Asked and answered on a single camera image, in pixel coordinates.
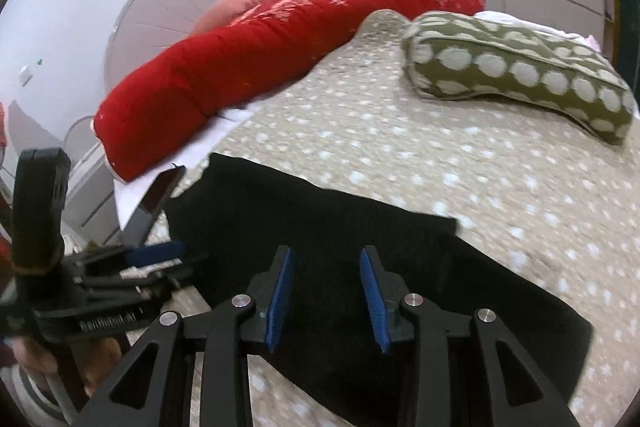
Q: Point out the grey padded bed frame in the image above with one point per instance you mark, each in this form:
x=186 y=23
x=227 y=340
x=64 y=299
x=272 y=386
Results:
x=95 y=197

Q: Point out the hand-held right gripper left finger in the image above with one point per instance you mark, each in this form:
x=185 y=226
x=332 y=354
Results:
x=280 y=297

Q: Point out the red rolled quilt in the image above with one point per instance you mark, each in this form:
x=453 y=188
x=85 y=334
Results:
x=240 y=67

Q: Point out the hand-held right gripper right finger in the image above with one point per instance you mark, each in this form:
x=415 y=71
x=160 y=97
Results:
x=374 y=297

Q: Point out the white wall switch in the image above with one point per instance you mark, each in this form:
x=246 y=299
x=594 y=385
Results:
x=26 y=77

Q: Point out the pink pillow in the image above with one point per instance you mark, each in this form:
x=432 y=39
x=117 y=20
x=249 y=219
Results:
x=230 y=9

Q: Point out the beige quilted blanket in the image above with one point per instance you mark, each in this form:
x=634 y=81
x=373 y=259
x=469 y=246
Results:
x=400 y=132

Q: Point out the green pillow with white print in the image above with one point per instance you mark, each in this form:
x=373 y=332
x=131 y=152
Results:
x=500 y=62

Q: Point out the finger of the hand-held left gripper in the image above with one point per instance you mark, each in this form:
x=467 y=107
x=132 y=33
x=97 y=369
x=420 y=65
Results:
x=140 y=287
x=155 y=253

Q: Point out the dark teal door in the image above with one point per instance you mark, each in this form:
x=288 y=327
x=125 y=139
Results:
x=627 y=17

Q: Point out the person's left hand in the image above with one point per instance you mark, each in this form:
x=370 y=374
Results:
x=97 y=362

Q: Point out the black pants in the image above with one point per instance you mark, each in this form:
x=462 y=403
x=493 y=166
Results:
x=325 y=217

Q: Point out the round padded headboard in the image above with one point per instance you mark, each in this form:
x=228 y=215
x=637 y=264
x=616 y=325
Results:
x=165 y=2

